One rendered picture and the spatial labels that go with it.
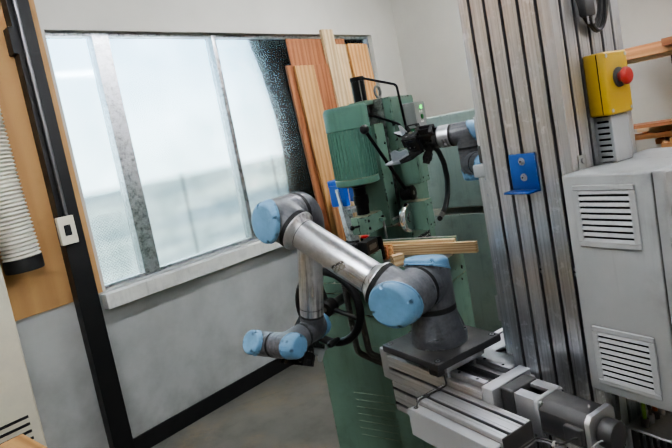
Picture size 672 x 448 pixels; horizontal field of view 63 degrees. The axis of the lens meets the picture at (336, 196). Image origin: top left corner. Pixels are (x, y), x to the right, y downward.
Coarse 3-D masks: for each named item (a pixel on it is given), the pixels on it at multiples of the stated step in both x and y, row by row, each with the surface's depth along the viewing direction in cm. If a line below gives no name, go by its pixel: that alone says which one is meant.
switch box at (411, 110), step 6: (414, 102) 228; (420, 102) 232; (408, 108) 229; (414, 108) 228; (408, 114) 230; (414, 114) 228; (420, 114) 231; (408, 120) 230; (414, 120) 229; (420, 120) 231; (426, 120) 236; (414, 126) 229
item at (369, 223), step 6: (378, 210) 224; (360, 216) 217; (366, 216) 215; (372, 216) 218; (378, 216) 222; (354, 222) 216; (360, 222) 215; (366, 222) 214; (372, 222) 218; (378, 222) 221; (360, 228) 215; (366, 228) 214; (372, 228) 217; (378, 228) 221; (354, 234) 218; (360, 234) 216; (366, 234) 215
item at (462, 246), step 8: (400, 248) 212; (408, 248) 210; (416, 248) 208; (424, 248) 206; (432, 248) 204; (440, 248) 202; (448, 248) 201; (456, 248) 199; (464, 248) 197; (472, 248) 196
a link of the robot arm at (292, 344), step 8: (296, 328) 165; (304, 328) 166; (272, 336) 162; (280, 336) 161; (288, 336) 159; (296, 336) 158; (304, 336) 161; (264, 344) 163; (272, 344) 161; (280, 344) 159; (288, 344) 157; (296, 344) 158; (304, 344) 160; (272, 352) 161; (280, 352) 158; (288, 352) 157; (296, 352) 157; (304, 352) 161
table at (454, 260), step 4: (404, 256) 210; (408, 256) 208; (448, 256) 197; (452, 256) 199; (456, 256) 202; (384, 260) 209; (388, 260) 208; (448, 260) 195; (452, 260) 198; (456, 260) 201; (460, 260) 204; (452, 264) 198; (456, 264) 201; (460, 264) 204; (400, 268) 195; (404, 268) 194; (452, 268) 198; (456, 268) 201; (324, 276) 215; (324, 280) 216; (328, 280) 214; (332, 280) 213; (332, 284) 202; (336, 284) 201; (340, 284) 200; (332, 288) 202; (336, 288) 201; (340, 288) 200
